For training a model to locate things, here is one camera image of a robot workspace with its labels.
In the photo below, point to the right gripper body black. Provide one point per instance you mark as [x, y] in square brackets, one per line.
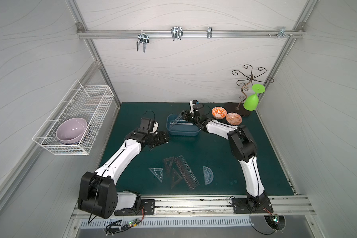
[189, 116]

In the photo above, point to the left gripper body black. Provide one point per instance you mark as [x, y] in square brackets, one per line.
[160, 138]

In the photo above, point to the blue plastic storage box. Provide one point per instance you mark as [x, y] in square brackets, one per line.
[182, 128]

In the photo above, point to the clear protractor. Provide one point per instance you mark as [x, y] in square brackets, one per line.
[208, 175]

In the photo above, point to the stencil ruler narrow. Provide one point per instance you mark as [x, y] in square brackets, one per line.
[175, 121]

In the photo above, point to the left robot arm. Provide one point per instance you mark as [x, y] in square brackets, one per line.
[98, 195]

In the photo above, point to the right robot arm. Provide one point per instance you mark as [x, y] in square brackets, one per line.
[243, 148]

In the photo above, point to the orange patterned bowl left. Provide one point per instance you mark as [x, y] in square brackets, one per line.
[219, 113]

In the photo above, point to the dark triangle ruler upper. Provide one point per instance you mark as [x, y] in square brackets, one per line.
[168, 162]

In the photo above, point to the dark triangle ruler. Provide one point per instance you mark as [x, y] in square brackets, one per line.
[176, 178]
[168, 162]

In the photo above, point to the clear triangle ruler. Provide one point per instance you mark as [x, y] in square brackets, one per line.
[158, 173]

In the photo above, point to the green table mat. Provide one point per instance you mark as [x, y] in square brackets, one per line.
[202, 150]

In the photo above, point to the brown metal cup stand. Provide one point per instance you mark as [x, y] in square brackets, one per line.
[246, 82]

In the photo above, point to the dark triangle ruler lower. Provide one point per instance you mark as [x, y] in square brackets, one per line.
[176, 178]

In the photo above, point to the green plastic goblet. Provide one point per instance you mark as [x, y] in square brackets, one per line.
[252, 101]

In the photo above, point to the stencil ruler large dark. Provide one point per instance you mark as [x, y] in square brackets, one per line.
[186, 172]

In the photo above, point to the lilac bowl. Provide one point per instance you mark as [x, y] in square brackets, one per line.
[71, 131]

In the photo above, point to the metal hook middle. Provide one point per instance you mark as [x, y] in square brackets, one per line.
[176, 33]

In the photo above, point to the metal hook small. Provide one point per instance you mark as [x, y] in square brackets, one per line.
[209, 32]

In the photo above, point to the metal hook left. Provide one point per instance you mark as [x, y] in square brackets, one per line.
[142, 40]

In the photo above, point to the metal hook right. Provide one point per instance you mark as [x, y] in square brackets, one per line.
[281, 34]

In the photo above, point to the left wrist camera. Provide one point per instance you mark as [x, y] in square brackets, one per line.
[148, 126]

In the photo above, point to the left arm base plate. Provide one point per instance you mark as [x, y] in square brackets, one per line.
[141, 207]

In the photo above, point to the aluminium front rail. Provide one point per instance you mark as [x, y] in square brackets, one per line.
[218, 205]

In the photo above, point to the aluminium rail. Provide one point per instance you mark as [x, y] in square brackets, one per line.
[218, 205]
[187, 34]

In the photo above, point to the white wire basket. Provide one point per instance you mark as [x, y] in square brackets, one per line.
[90, 102]

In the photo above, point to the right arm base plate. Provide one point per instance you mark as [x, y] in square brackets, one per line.
[241, 206]

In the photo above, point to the aluminium top rail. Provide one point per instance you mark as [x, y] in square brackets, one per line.
[187, 34]

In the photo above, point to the white cable duct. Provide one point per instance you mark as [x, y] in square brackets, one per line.
[171, 222]

